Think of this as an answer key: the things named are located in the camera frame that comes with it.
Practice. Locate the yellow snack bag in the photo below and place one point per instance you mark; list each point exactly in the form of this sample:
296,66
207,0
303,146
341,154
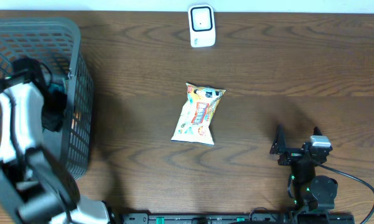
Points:
196,115

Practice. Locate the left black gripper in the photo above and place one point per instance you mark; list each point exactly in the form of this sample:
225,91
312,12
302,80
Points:
52,116

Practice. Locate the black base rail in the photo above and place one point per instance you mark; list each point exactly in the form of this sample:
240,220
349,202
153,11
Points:
264,218

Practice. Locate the light teal wipes packet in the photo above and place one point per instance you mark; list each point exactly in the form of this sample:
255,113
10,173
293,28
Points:
65,85

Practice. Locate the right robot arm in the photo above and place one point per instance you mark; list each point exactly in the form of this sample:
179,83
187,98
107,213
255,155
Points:
314,194

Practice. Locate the grey plastic shopping basket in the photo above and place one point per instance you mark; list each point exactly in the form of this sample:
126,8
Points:
55,42

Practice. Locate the teal Listerine mouthwash bottle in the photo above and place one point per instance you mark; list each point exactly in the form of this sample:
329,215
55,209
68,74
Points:
55,87

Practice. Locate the white barcode scanner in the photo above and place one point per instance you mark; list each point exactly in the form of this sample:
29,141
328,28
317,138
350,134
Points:
201,26

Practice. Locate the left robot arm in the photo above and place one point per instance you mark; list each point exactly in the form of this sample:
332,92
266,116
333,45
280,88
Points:
34,186

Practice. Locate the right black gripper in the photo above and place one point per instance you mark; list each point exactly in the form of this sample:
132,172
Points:
279,147

